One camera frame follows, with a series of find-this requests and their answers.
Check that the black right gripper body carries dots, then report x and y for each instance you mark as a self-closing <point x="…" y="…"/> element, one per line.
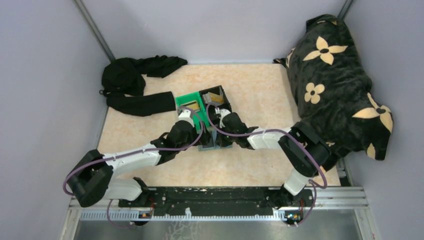
<point x="224" y="140"/>

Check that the sage green card holder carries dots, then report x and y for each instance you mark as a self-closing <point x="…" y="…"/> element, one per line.
<point x="212" y="145"/>

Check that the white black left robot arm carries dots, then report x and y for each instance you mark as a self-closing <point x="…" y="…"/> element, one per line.
<point x="96" y="176"/>

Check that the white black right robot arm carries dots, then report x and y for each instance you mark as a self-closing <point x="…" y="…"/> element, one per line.
<point x="304" y="149"/>

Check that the gold credit card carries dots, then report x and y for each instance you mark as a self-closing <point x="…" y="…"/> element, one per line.
<point x="215" y="97"/>

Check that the card stack in green bin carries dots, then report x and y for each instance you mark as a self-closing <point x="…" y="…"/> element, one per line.
<point x="193" y="105"/>

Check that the black plastic bin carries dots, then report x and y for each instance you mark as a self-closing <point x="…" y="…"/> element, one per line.
<point x="210" y="109"/>

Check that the green plastic bin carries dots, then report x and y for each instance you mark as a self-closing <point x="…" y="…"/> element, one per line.
<point x="195" y="96"/>

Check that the black cloth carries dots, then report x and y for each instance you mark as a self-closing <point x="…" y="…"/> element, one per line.
<point x="124" y="85"/>

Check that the black floral blanket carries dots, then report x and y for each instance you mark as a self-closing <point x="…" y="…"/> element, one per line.
<point x="333" y="92"/>

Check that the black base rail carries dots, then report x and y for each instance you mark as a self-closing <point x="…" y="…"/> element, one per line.
<point x="218" y="201"/>

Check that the aluminium frame rail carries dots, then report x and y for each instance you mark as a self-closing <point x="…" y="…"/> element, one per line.
<point x="331" y="198"/>

